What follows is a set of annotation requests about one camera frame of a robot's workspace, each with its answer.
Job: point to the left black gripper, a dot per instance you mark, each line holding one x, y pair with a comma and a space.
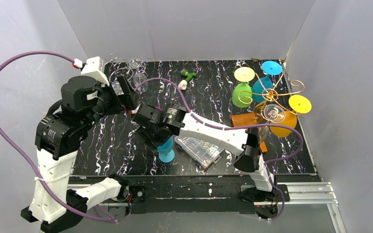
124, 93

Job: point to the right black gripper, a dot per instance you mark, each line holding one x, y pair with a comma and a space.
142, 115

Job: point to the blue plastic wine glass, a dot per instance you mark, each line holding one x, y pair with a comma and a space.
165, 152

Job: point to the green plastic wine glass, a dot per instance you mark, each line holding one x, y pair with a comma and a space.
242, 94

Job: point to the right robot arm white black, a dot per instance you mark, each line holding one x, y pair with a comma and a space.
242, 142

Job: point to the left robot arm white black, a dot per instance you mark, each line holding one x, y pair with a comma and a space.
84, 101

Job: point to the teal plastic wine glass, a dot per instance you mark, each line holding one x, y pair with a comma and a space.
259, 88

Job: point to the clear wine glass on gold rack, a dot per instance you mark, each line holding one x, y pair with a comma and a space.
271, 113

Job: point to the orange plastic wine glass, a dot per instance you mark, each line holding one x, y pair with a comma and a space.
299, 105

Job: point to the clear glass back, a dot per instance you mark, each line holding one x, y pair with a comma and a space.
139, 75

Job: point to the green white toy drill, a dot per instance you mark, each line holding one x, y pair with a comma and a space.
187, 77

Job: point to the clear plastic screw box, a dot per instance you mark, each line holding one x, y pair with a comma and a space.
204, 153

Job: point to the silver wire wine glass rack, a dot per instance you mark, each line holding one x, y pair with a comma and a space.
121, 66

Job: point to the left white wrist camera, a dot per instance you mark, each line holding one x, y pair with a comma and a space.
93, 67

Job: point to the gold wire wine glass rack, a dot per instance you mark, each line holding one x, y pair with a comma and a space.
254, 117

